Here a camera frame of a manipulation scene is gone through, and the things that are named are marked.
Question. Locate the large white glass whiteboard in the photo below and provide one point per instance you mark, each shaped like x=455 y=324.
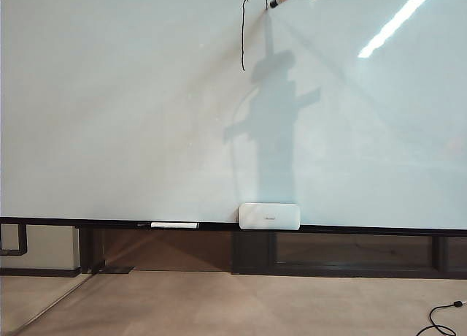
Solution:
x=146 y=131

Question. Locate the white marker with black cap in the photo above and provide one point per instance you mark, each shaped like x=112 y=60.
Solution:
x=175 y=225

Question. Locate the white rectangular board eraser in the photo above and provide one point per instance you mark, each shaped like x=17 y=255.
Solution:
x=270 y=216

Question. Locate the black wide column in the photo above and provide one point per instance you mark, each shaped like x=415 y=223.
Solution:
x=253 y=252

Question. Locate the black floor plate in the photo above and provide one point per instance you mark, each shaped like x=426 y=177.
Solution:
x=120 y=270

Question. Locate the dark skirting board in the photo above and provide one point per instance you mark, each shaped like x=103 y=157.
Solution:
x=40 y=272

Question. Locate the metal floor strip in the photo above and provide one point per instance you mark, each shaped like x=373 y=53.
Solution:
x=54 y=304

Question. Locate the black low shelf frame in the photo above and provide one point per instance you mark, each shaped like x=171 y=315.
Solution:
x=365 y=268

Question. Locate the dark brown wooden wall panel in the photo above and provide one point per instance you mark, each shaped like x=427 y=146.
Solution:
x=175 y=250

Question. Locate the black door post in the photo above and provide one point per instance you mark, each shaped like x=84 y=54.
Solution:
x=91 y=248

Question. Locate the black wall pipe bracket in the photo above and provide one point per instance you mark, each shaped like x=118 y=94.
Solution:
x=22 y=241

